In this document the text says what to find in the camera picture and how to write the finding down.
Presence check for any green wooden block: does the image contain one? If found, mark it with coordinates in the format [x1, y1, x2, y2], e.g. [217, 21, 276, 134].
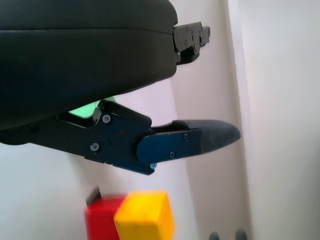
[68, 96, 117, 119]

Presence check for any yellow wooden block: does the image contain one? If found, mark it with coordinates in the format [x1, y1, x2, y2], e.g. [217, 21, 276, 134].
[113, 190, 175, 240]

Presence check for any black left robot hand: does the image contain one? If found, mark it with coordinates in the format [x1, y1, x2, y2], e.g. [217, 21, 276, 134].
[0, 0, 242, 176]

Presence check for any red wooden block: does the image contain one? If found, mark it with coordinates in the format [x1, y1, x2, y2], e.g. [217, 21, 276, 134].
[84, 193, 126, 240]

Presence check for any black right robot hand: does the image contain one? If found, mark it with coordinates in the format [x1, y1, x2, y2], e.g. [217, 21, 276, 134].
[208, 229, 248, 240]

